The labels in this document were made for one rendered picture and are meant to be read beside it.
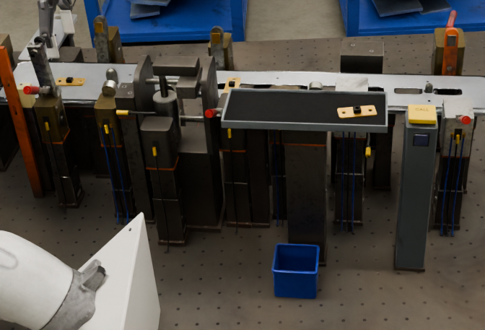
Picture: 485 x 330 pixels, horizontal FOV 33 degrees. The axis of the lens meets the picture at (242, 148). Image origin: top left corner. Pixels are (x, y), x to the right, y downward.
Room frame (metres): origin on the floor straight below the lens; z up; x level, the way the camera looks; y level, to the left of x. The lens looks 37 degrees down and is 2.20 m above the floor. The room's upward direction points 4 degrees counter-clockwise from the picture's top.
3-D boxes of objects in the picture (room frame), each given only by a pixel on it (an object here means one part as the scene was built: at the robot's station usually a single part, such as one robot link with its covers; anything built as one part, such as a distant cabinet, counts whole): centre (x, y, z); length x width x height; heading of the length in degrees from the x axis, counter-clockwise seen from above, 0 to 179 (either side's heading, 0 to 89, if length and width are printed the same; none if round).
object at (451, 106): (1.62, -0.53, 0.88); 0.12 x 0.07 x 0.36; 169
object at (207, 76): (1.72, 0.15, 0.95); 0.18 x 0.13 x 0.49; 79
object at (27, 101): (1.88, 0.57, 0.88); 0.04 x 0.04 x 0.37; 79
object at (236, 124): (1.53, -0.15, 1.16); 0.37 x 0.14 x 0.02; 79
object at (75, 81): (1.99, 0.47, 1.01); 0.08 x 0.04 x 0.01; 79
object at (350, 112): (1.50, -0.26, 1.17); 0.08 x 0.04 x 0.01; 91
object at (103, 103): (1.75, 0.34, 0.88); 0.11 x 0.07 x 0.37; 169
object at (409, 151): (1.48, -0.40, 0.92); 0.08 x 0.08 x 0.44; 79
